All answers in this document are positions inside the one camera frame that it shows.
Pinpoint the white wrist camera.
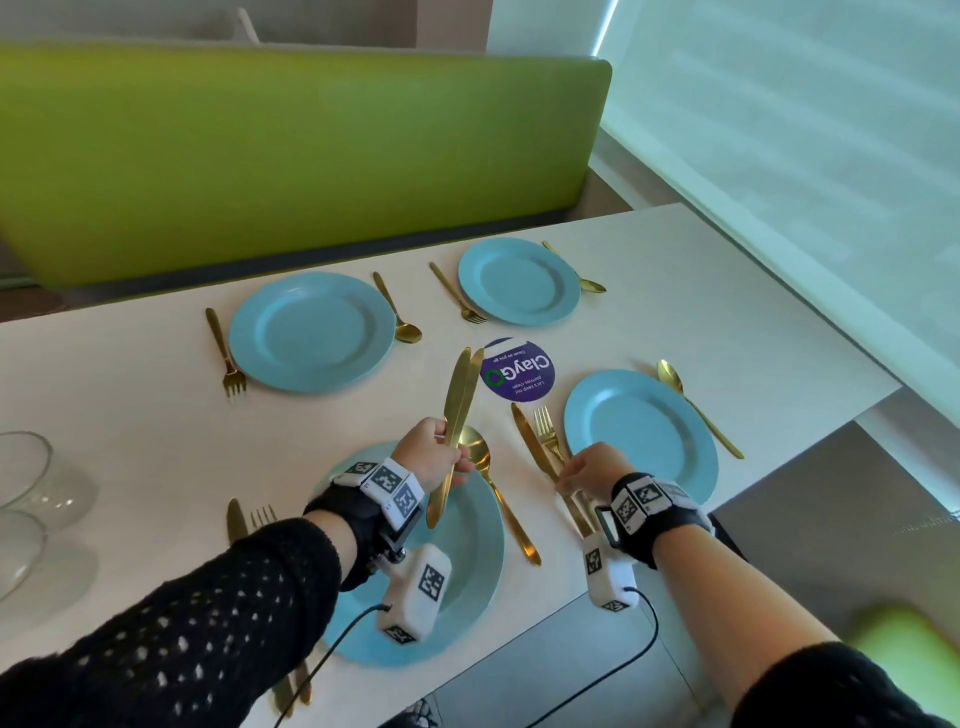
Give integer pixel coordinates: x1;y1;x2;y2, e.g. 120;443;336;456
374;543;454;646
582;533;640;613

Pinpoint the green padded bench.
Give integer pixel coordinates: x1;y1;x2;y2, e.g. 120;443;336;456
0;41;613;290
851;603;960;728

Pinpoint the black wristband with markers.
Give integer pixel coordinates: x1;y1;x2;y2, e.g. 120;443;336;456
594;472;715;571
303;458;427;594

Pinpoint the black left wristband with markers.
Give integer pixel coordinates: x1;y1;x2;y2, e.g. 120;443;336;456
303;458;427;594

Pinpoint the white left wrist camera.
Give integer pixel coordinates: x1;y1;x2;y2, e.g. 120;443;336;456
374;543;454;646

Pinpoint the black left camera cable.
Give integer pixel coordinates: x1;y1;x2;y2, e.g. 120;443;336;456
273;603;391;728

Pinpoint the green framed mesh partition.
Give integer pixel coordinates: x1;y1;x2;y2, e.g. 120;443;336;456
0;247;39;292

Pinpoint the black right wristband with markers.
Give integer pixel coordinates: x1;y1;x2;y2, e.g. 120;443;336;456
594;472;715;571

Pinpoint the black camera cable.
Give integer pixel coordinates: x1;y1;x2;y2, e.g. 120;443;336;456
273;603;391;728
524;587;661;728

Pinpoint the person's right forearm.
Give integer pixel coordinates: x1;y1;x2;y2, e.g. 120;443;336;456
652;524;954;728

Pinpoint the person's right hand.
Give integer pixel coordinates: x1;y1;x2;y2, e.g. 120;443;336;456
554;442;637;500

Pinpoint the pile of gold cutlery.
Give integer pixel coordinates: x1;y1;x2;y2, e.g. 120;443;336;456
510;402;595;540
425;347;486;530

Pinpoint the black right camera cable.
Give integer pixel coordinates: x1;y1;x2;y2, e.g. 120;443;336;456
524;587;661;728

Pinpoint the clear drinking glass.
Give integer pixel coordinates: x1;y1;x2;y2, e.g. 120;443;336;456
0;509;50;601
0;431;99;530

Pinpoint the person's black sandal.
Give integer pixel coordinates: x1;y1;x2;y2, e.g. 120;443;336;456
382;697;444;728

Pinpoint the round purple sticker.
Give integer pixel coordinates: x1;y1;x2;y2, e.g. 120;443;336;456
479;337;559;404

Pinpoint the person's left hand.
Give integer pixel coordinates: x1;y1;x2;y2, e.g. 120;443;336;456
391;416;475;496

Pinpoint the white window blind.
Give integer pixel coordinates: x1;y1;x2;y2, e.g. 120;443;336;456
596;0;960;391

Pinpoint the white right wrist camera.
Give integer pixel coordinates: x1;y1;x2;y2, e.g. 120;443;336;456
582;533;640;613

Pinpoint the light blue plate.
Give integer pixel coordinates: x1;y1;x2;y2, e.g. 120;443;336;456
322;440;506;669
563;368;721;508
227;271;397;395
457;236;583;328

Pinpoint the person's left forearm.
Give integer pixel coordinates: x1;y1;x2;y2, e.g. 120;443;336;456
0;509;358;728

